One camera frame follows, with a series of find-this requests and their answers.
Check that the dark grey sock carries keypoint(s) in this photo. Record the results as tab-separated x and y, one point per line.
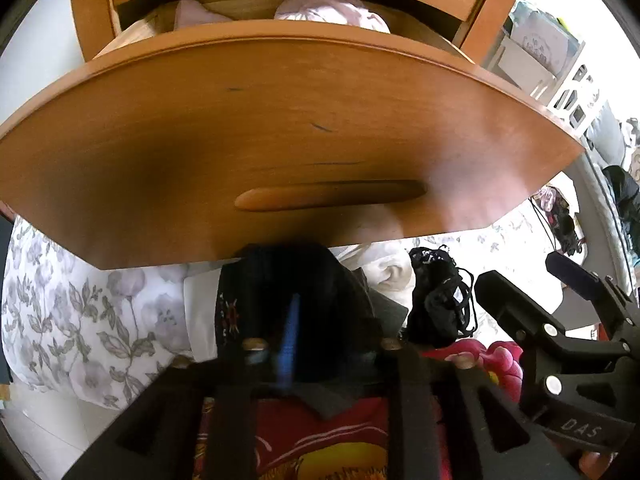
387	312

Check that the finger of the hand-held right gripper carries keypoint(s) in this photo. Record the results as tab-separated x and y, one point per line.
505	295
575	277

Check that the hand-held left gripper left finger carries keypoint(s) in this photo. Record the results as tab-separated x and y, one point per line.
289	350

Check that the wooden nightstand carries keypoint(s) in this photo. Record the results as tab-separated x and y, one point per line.
90	10

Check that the dark green clothes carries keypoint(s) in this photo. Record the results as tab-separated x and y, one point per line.
625	195

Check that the grey padded furniture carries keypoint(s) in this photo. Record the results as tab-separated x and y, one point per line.
592	200

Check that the black lace underwear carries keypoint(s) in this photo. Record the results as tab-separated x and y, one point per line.
440	305

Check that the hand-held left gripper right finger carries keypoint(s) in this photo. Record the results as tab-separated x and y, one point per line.
410	410

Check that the magenta cloth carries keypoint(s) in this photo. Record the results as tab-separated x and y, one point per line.
500	360

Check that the colourful clutter pile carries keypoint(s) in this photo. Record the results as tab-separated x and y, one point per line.
555	210

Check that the red printed blanket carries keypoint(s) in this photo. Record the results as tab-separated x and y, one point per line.
320	430

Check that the folded pink cloth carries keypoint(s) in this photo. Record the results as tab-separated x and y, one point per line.
197	12

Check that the black sock with red print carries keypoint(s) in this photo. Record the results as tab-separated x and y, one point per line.
300	285

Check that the floral bedsheet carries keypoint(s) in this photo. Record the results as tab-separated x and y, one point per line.
75	320

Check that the pale pink cloth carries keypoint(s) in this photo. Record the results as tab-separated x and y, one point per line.
330	7

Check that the grey cushion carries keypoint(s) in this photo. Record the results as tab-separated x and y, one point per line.
607	130

